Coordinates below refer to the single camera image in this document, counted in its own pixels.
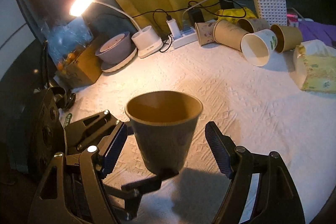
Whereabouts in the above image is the brown cartoon paper cup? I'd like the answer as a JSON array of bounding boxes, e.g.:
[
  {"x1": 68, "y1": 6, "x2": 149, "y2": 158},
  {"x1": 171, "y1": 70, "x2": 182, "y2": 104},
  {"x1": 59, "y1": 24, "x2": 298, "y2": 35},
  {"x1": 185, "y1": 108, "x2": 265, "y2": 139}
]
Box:
[{"x1": 125, "y1": 90, "x2": 203, "y2": 175}]

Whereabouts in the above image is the brown paper cup lying left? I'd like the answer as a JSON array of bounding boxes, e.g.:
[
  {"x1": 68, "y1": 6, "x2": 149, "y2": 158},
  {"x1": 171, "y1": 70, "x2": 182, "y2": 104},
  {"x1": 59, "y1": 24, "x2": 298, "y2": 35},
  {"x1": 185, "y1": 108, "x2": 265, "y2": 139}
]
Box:
[{"x1": 195, "y1": 21, "x2": 217, "y2": 46}]

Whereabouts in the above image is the brown paper cup lying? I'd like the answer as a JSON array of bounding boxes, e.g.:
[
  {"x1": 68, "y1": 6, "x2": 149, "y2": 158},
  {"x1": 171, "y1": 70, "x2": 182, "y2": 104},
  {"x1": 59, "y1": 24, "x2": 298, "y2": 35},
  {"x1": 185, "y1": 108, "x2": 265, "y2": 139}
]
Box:
[
  {"x1": 213, "y1": 20, "x2": 248, "y2": 51},
  {"x1": 237, "y1": 18, "x2": 270, "y2": 33},
  {"x1": 195, "y1": 21, "x2": 217, "y2": 46},
  {"x1": 270, "y1": 24, "x2": 303, "y2": 53}
]

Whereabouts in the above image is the white paper cup lying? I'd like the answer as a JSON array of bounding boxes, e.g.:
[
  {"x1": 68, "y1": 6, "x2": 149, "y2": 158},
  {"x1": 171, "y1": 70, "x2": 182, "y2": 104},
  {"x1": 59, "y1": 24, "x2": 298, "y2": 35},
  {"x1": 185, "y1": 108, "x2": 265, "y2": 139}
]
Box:
[{"x1": 241, "y1": 29, "x2": 277, "y2": 67}]

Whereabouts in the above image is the brown paper cup lying right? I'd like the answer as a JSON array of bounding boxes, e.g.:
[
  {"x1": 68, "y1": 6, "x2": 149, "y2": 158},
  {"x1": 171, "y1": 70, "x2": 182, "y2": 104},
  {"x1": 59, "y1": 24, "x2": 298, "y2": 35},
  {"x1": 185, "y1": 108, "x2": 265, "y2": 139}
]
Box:
[{"x1": 270, "y1": 24, "x2": 303, "y2": 53}]

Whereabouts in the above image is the brown paper cup lying middle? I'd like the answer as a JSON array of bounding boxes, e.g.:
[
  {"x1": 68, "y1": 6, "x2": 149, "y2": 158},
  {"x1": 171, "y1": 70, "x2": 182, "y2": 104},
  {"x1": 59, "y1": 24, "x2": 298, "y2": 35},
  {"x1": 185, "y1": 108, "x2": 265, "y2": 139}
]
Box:
[{"x1": 213, "y1": 20, "x2": 248, "y2": 51}]

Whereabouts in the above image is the brown paper cup lying back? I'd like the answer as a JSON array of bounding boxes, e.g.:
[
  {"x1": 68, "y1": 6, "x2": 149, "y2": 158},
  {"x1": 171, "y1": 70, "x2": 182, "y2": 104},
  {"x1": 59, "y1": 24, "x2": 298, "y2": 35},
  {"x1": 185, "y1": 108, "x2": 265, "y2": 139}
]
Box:
[{"x1": 237, "y1": 18, "x2": 270, "y2": 33}]

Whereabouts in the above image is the fruit print plastic bag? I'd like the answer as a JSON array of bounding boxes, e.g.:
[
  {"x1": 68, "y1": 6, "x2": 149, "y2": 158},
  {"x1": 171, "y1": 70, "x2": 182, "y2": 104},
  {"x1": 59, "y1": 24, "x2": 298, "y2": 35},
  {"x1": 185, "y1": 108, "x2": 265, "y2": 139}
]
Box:
[{"x1": 62, "y1": 113, "x2": 72, "y2": 128}]

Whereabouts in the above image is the cardboard box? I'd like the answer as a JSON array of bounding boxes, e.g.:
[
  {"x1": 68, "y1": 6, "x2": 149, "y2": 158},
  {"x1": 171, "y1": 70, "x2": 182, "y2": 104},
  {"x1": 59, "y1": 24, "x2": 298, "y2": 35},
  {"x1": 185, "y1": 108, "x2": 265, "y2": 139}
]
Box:
[{"x1": 56, "y1": 36, "x2": 106, "y2": 88}]

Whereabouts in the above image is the white plate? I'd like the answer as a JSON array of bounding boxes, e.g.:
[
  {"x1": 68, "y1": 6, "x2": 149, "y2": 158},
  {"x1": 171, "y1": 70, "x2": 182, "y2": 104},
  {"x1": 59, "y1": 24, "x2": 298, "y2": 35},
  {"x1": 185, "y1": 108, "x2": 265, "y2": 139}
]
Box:
[{"x1": 101, "y1": 48, "x2": 138, "y2": 73}]

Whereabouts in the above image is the purple bowl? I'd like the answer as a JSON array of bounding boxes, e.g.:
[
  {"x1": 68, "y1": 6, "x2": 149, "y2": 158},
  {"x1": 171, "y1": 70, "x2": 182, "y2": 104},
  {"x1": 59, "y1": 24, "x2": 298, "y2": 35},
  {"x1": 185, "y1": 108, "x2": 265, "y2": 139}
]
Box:
[{"x1": 95, "y1": 31, "x2": 132, "y2": 64}]

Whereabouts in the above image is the white textured tablecloth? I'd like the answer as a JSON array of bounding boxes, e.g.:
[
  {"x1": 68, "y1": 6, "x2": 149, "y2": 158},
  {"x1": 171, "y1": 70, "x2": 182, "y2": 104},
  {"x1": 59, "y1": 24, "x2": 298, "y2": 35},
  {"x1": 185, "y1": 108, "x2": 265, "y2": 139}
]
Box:
[{"x1": 71, "y1": 42, "x2": 335, "y2": 223}]

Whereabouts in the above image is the pink inner bowl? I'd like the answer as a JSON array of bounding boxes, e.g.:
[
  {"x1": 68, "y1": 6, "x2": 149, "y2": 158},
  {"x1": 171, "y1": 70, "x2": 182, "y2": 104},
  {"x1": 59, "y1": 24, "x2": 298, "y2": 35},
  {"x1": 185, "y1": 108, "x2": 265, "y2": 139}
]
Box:
[{"x1": 99, "y1": 33, "x2": 125, "y2": 53}]

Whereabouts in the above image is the plastic bag of oranges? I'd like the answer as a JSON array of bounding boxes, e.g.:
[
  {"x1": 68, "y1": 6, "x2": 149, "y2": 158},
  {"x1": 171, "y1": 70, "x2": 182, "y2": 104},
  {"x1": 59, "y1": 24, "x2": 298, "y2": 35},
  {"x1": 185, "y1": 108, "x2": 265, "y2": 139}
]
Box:
[{"x1": 41, "y1": 16, "x2": 93, "y2": 71}]

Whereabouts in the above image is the white desk lamp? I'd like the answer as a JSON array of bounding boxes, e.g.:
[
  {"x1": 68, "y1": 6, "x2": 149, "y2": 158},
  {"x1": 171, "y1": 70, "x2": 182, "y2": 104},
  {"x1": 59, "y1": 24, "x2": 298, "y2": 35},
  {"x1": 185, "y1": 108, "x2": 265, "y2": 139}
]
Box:
[{"x1": 68, "y1": 0, "x2": 164, "y2": 59}]

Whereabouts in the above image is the white charger plug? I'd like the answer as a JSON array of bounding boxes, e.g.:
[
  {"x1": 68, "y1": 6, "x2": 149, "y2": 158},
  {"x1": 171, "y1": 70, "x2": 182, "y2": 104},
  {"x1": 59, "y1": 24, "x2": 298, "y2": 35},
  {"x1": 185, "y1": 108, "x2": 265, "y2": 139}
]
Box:
[{"x1": 166, "y1": 15, "x2": 182, "y2": 39}]

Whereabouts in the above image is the white power strip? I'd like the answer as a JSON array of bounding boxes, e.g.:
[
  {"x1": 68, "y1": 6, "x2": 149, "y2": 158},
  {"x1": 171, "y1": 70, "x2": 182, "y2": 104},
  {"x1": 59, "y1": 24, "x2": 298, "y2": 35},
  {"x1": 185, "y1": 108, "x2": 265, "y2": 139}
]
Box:
[{"x1": 171, "y1": 27, "x2": 198, "y2": 50}]

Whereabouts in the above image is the yellow tissue pack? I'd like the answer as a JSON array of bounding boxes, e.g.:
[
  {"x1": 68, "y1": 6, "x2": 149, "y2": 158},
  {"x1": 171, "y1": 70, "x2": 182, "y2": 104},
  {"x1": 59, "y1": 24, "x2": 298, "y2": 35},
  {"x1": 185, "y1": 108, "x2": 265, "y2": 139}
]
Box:
[{"x1": 293, "y1": 40, "x2": 335, "y2": 93}]

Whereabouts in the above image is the black power adapter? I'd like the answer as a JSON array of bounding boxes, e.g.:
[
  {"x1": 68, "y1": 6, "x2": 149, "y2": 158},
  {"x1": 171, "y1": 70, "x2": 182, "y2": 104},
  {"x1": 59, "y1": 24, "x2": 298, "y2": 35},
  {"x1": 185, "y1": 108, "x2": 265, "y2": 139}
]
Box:
[{"x1": 187, "y1": 8, "x2": 205, "y2": 27}]

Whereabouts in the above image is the purple cloth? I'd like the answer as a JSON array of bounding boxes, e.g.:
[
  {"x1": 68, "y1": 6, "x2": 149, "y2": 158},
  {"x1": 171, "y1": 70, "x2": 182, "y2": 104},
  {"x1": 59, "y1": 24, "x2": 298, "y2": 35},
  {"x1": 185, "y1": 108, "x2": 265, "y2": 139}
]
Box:
[{"x1": 298, "y1": 20, "x2": 336, "y2": 48}]

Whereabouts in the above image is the yellow snack bag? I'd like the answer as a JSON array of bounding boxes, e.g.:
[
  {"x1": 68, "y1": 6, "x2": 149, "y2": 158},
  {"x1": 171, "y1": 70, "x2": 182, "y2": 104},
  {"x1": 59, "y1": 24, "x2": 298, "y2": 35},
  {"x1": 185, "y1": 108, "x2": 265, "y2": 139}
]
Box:
[{"x1": 215, "y1": 7, "x2": 257, "y2": 24}]

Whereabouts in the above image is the white perforated basket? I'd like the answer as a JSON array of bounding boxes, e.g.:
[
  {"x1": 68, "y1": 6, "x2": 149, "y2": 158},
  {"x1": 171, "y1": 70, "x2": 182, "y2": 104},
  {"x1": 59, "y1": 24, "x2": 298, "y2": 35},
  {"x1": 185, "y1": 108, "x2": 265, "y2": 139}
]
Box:
[{"x1": 253, "y1": 0, "x2": 287, "y2": 26}]

